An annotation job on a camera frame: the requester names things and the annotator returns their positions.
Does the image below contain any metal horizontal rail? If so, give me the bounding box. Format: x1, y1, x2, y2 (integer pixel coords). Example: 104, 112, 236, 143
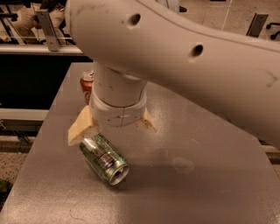
0, 45, 83, 56

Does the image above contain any right metal rail bracket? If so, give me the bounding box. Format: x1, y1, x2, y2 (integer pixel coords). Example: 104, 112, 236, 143
246, 13, 269, 38

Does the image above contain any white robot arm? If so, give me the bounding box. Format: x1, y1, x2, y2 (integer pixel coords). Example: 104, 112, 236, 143
66, 0, 280, 147

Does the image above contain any left metal rail bracket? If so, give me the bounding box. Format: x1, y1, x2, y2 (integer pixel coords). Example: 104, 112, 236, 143
36, 9, 60, 52

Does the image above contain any metal rail bracket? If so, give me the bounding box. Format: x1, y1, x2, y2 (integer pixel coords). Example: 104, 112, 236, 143
36, 9, 60, 52
246, 13, 269, 38

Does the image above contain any seated person in beige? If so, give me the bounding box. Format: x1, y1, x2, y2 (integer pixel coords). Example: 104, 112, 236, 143
13, 0, 67, 46

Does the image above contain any green soda can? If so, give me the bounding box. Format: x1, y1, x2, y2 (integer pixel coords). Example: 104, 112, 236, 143
80, 134, 130, 186

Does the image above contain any red Coca-Cola can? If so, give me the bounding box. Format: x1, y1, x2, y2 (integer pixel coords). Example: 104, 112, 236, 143
80, 70, 94, 104

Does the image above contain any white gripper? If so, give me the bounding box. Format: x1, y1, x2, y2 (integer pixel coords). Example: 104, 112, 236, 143
67, 86, 158, 145

